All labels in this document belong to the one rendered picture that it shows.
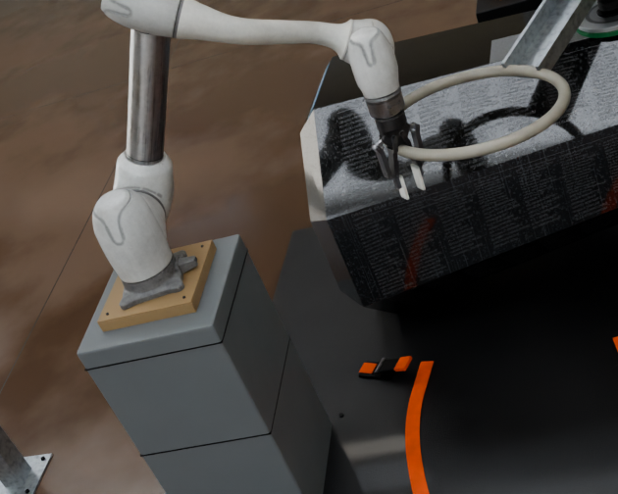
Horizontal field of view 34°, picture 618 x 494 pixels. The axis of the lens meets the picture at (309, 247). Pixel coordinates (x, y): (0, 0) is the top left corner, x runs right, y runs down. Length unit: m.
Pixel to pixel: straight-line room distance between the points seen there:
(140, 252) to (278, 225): 1.84
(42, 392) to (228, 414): 1.55
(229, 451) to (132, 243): 0.66
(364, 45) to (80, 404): 2.12
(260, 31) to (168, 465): 1.26
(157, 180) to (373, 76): 0.70
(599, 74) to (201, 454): 1.55
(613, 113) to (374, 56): 0.87
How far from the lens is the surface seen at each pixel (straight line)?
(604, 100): 3.01
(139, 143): 2.73
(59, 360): 4.33
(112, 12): 2.42
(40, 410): 4.12
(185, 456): 2.93
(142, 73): 2.64
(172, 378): 2.72
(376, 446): 3.20
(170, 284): 2.69
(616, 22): 3.05
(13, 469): 3.79
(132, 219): 2.62
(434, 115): 3.08
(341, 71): 3.37
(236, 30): 2.41
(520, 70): 2.80
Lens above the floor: 2.21
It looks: 32 degrees down
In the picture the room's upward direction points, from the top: 24 degrees counter-clockwise
